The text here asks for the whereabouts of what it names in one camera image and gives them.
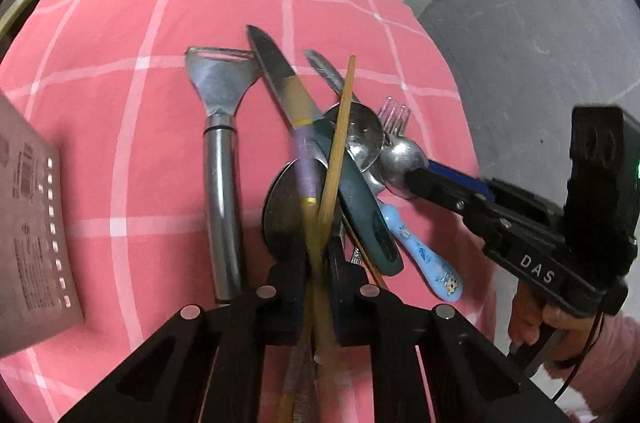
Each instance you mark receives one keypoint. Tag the blue ceramic spoon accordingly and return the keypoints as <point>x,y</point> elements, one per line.
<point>439,275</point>

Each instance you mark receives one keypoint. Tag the large steel ladle spoon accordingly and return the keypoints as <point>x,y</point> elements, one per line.
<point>282,217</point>

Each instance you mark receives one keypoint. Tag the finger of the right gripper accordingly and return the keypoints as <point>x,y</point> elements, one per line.
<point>424,184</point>
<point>469,184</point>

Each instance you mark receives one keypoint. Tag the white perforated utensil holder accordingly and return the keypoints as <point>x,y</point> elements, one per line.
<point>38,294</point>

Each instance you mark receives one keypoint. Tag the pink checked tablecloth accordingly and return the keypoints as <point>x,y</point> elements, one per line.
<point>170,171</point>

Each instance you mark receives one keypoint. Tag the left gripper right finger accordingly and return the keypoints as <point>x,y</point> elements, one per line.
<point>423,365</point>

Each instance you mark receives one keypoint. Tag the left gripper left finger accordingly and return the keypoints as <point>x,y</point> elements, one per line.
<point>203,365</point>

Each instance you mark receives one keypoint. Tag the pink sleeve right forearm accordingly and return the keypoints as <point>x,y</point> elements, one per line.
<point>608,366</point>

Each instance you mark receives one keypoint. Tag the steel fork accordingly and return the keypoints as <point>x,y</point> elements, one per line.
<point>394,118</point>

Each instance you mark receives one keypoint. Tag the wooden chopstick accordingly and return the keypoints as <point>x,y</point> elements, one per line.
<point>320,229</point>

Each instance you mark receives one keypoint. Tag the steel vegetable peeler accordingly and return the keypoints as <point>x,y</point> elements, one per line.
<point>221,77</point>

